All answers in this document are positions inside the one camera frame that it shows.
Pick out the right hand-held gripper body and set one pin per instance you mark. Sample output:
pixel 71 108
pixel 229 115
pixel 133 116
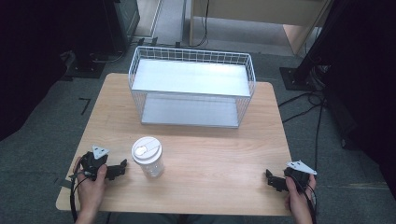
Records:
pixel 298 174

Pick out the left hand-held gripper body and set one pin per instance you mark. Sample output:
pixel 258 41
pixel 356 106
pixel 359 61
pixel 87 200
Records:
pixel 92 161

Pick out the person's right hand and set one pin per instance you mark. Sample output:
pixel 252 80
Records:
pixel 295 199

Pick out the person's left hand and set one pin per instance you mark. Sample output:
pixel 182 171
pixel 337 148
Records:
pixel 90 189

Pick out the clear cup with white lid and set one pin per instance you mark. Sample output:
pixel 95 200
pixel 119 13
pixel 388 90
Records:
pixel 148 157

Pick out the person's dark trousers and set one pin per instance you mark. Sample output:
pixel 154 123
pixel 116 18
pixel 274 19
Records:
pixel 177 219

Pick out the black flat stand base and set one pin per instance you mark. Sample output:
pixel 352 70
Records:
pixel 86 69

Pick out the dark curtain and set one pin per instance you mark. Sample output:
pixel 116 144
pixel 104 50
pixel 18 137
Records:
pixel 364 81
pixel 28 62

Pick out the dark cabinet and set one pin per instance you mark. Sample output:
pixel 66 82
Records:
pixel 124 21

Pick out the beige wooden desk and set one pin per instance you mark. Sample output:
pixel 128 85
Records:
pixel 258 12

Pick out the black stand base plate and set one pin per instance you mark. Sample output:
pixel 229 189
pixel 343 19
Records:
pixel 292 79

